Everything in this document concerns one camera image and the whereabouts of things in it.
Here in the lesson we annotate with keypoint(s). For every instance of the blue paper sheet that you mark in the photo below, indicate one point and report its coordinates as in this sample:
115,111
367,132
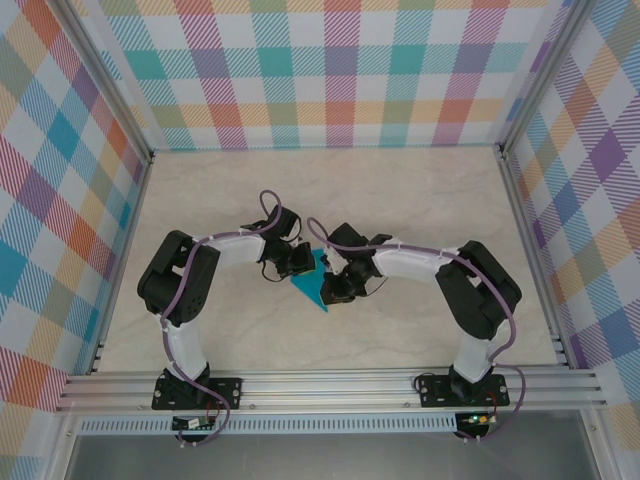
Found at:
310,287

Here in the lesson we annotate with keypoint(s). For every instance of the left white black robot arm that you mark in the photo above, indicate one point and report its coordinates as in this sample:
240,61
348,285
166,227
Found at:
185,350

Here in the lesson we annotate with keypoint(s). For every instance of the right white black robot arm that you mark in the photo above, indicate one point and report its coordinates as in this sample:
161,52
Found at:
472,357

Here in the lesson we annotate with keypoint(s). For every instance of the grey metal panel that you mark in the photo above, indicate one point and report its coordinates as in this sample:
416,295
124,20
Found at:
325,457

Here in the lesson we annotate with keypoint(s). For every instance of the circuit board with green light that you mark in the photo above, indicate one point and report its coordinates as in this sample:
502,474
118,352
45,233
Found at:
477,419

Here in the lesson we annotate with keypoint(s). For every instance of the black circuit board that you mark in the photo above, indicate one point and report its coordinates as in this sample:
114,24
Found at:
192,424

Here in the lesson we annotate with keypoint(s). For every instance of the wide aluminium mounting rail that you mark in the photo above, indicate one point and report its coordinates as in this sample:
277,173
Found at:
325,390

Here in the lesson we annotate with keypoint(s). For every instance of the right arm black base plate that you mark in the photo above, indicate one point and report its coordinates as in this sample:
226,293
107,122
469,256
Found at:
435,390

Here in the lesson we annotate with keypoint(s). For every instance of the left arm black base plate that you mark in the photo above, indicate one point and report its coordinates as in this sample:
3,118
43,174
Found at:
227,392

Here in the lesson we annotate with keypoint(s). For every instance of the aluminium table side rail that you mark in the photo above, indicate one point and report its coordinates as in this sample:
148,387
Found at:
121,265
533,260

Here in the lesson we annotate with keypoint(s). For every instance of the aluminium frame post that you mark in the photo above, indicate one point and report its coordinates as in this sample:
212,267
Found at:
110,85
545,75

